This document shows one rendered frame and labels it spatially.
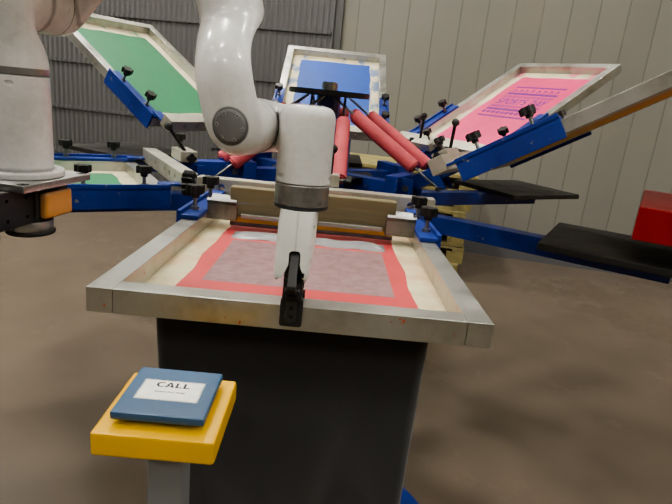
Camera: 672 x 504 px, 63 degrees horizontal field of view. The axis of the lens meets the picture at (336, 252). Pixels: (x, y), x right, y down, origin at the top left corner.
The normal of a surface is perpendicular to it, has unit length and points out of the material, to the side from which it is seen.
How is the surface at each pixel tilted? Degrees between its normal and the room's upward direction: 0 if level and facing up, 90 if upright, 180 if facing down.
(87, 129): 90
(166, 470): 90
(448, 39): 90
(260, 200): 89
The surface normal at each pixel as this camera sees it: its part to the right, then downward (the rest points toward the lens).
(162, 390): 0.10, -0.96
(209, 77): -0.32, 0.18
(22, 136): 0.55, 0.29
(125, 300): 0.00, 0.25
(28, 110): 0.72, 0.26
